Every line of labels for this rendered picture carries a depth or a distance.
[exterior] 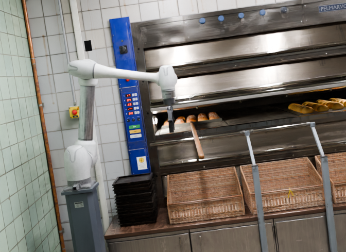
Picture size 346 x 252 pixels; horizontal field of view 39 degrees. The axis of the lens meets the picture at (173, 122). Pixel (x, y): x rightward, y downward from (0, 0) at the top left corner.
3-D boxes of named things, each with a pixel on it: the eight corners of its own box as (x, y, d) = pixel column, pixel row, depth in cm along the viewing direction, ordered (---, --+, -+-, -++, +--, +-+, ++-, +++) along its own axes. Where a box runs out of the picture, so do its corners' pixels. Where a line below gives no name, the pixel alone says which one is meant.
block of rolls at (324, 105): (287, 109, 468) (287, 103, 467) (337, 102, 467) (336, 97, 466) (303, 114, 407) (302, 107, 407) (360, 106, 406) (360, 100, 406)
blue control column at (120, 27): (157, 214, 598) (133, 37, 578) (170, 212, 597) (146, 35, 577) (146, 280, 405) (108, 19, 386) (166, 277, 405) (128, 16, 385)
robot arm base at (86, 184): (61, 193, 310) (59, 184, 309) (70, 185, 332) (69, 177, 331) (89, 189, 308) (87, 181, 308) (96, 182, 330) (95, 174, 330)
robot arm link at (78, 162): (63, 182, 314) (57, 149, 312) (71, 176, 332) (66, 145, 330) (87, 180, 313) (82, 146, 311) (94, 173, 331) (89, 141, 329)
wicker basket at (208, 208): (171, 207, 401) (166, 174, 398) (239, 198, 399) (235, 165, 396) (168, 225, 353) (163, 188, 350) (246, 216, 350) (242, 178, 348)
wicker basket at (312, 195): (242, 198, 398) (238, 165, 396) (311, 189, 397) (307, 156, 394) (251, 215, 350) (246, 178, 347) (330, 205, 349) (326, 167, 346)
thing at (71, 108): (71, 118, 397) (69, 106, 396) (83, 116, 397) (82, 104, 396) (69, 119, 389) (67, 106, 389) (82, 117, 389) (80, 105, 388)
